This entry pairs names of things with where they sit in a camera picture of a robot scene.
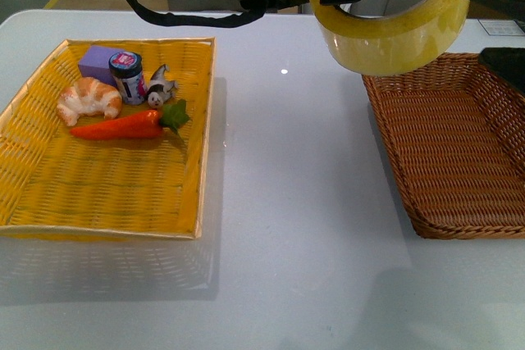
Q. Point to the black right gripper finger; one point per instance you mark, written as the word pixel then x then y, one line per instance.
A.
pixel 507 63

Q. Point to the clear yellowish tape roll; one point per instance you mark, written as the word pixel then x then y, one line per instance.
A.
pixel 389 37

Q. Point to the brown wicker basket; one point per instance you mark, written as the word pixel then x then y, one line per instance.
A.
pixel 454 135

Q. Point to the yellow woven basket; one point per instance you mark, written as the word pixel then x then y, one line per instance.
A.
pixel 56 186

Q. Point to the white label on table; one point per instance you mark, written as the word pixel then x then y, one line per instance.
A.
pixel 507 28

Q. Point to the black white animal figurine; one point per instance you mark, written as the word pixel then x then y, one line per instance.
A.
pixel 160 89

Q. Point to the small dark jar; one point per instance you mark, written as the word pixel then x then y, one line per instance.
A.
pixel 127 70

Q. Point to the orange toy carrot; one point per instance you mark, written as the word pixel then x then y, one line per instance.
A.
pixel 147 124

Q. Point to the purple foam block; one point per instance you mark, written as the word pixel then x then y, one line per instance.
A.
pixel 95 63

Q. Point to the toy croissant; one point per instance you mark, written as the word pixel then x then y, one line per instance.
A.
pixel 88 97

